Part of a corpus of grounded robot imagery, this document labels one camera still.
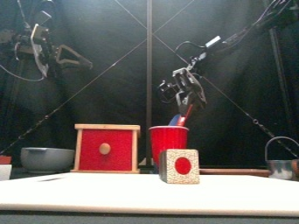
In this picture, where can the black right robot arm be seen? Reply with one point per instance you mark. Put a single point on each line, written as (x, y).
(249, 26)

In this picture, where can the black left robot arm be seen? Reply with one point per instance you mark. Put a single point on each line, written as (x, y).
(15, 38)

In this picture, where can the toy sushi roll block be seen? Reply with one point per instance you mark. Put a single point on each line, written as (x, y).
(179, 166)

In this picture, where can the blue toy utensil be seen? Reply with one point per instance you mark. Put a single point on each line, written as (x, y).
(175, 120)

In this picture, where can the red plastic cup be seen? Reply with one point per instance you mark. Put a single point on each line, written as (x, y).
(169, 144)

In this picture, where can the red wooden drawer box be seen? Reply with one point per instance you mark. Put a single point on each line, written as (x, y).
(106, 150)

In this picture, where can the brown wooden board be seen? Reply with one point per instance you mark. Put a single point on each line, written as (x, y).
(234, 172)

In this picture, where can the white cutting board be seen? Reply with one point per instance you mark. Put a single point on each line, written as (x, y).
(147, 194)

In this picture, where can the grey bowl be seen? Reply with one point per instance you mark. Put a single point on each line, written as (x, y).
(46, 159)

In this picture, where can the small red and white container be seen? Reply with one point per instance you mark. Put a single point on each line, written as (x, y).
(4, 169)

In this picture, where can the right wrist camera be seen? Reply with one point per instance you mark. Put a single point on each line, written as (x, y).
(167, 90)

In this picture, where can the vertical metal frame pole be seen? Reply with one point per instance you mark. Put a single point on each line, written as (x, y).
(148, 73)

